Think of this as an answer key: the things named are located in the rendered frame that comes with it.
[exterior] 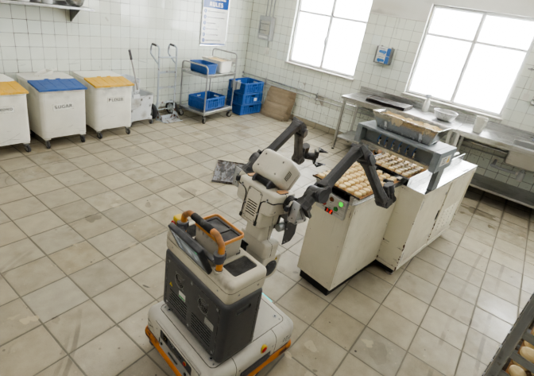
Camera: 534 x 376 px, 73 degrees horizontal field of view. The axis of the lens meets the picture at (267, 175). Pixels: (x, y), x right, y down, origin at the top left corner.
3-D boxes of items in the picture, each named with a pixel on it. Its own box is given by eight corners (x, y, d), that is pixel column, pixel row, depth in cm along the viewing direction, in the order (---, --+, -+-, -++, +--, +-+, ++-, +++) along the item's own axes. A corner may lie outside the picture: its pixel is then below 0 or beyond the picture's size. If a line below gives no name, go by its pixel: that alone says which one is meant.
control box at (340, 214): (318, 203, 266) (322, 187, 260) (344, 219, 251) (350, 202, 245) (315, 205, 263) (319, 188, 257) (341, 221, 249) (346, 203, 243)
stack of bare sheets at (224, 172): (218, 161, 477) (218, 159, 475) (248, 166, 479) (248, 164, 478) (211, 181, 422) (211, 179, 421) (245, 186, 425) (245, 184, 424)
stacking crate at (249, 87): (246, 87, 730) (248, 77, 722) (262, 92, 712) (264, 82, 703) (227, 89, 683) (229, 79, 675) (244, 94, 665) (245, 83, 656)
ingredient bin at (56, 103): (45, 151, 424) (39, 86, 392) (21, 133, 456) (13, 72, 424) (90, 142, 465) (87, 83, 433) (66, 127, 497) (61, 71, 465)
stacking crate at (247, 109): (245, 106, 747) (246, 97, 739) (260, 112, 726) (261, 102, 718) (225, 110, 703) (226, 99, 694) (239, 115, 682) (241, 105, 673)
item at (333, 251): (342, 246, 345) (368, 161, 308) (373, 266, 325) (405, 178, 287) (294, 274, 298) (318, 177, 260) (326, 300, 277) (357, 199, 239)
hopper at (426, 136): (384, 122, 323) (388, 106, 317) (446, 144, 289) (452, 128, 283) (367, 125, 303) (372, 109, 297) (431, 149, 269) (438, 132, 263)
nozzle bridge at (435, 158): (367, 153, 343) (377, 118, 329) (442, 185, 300) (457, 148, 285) (347, 159, 321) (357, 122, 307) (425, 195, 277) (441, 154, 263)
